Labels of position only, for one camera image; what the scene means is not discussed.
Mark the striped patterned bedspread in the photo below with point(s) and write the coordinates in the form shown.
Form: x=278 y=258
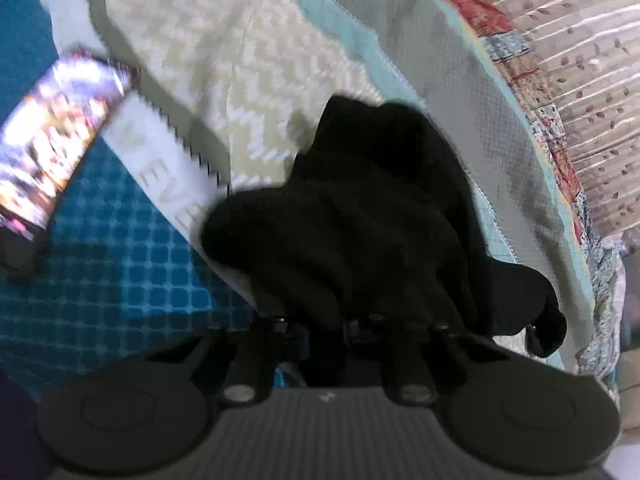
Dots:
x=165 y=270

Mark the black pants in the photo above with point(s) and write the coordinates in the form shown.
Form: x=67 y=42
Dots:
x=370 y=230

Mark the patchwork quilt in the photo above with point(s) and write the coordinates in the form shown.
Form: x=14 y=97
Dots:
x=555 y=125

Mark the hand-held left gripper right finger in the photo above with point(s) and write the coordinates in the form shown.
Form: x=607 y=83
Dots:
x=407 y=360

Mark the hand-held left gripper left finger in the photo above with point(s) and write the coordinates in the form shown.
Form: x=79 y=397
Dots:
x=250 y=360

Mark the colourful printed packet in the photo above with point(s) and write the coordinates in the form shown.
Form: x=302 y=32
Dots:
x=55 y=145

